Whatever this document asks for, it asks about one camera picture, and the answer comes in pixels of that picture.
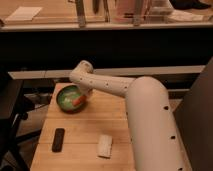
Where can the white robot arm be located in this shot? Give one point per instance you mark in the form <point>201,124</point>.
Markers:
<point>153,131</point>

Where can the white paper sheet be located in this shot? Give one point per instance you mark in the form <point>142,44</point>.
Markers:
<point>23,13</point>

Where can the white folded cloth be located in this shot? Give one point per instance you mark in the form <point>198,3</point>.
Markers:
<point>104,146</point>

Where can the black office chair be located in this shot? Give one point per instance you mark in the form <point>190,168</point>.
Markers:
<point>14,107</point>

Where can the black remote control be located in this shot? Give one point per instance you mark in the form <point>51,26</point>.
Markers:
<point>58,140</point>

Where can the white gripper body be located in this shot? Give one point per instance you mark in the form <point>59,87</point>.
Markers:
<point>86,90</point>

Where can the dark panel at right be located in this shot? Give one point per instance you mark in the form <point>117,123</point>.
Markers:
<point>194,116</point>

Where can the green ceramic bowl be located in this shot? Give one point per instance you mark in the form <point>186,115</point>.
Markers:
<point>66,96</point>

